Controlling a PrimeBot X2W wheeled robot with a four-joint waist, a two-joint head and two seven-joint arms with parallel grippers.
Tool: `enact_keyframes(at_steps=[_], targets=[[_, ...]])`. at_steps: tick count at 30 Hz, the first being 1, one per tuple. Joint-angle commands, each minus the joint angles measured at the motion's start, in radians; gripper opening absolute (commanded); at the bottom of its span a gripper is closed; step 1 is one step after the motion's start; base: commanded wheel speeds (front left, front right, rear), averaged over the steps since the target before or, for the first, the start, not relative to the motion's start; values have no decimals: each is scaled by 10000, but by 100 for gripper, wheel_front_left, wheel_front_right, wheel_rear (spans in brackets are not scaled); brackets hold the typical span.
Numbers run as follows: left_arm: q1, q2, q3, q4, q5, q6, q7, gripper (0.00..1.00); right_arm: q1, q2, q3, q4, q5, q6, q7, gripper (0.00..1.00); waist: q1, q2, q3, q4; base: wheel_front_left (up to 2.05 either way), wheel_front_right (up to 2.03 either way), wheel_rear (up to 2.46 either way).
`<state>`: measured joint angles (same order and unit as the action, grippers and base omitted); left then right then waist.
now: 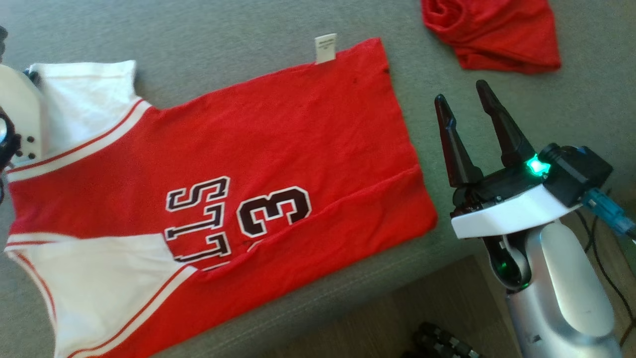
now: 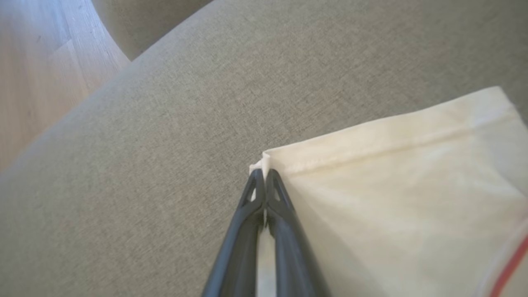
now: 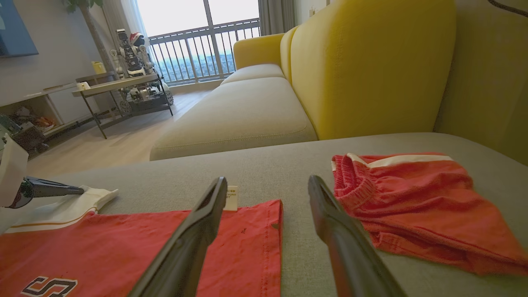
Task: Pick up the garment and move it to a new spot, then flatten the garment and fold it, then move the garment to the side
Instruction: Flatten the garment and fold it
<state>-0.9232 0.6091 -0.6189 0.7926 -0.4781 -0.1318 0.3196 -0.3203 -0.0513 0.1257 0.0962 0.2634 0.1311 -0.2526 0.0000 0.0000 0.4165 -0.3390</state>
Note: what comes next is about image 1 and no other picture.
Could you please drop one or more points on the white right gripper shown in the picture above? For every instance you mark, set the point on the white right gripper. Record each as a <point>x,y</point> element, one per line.
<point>507,214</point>

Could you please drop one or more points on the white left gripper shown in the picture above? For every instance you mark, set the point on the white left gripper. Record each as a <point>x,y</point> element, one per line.
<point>22,114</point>

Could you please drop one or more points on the red shorts with white waistband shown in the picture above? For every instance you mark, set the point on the red shorts with white waistband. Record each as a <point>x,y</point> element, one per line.
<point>497,35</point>

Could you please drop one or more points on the red white basketball jersey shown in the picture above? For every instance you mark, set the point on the red white basketball jersey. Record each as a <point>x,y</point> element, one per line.
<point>273,139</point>

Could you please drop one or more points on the grey fabric sofa seat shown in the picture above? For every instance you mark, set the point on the grey fabric sofa seat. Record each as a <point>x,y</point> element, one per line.
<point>223,30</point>

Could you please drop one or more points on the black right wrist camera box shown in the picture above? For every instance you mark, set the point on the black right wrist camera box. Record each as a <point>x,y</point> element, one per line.
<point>579,171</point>

